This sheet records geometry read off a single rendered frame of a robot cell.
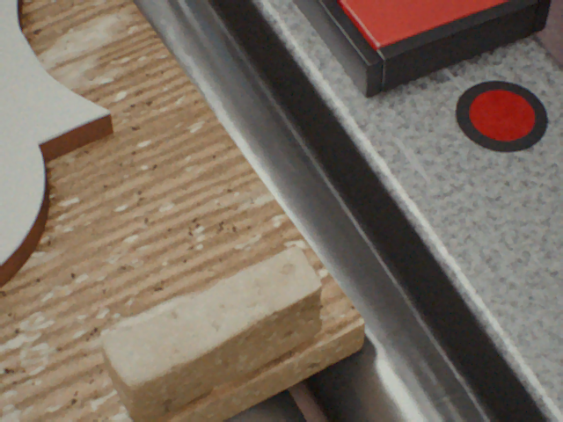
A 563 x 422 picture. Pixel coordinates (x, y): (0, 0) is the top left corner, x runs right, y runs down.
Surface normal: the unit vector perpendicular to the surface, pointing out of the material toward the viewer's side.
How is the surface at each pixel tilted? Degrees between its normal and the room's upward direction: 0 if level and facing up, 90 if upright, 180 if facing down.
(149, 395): 89
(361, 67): 90
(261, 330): 95
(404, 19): 0
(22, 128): 0
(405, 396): 14
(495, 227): 0
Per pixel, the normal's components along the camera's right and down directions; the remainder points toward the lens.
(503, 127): 0.00, -0.59
